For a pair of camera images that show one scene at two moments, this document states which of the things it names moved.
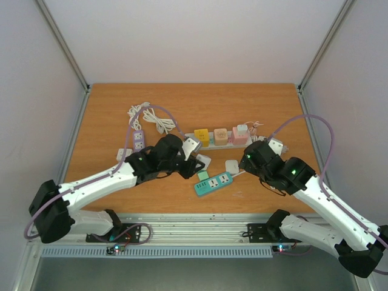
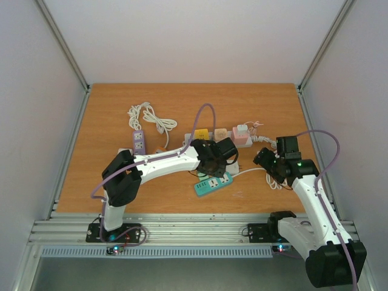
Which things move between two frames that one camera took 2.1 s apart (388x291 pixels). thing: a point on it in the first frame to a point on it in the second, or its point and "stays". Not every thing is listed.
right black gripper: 245,162 to 270,160
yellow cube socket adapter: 202,134 stays
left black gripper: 190,171 to 220,172
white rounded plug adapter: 231,166 stays
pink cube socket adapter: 239,139 stays
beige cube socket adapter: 220,137 stays
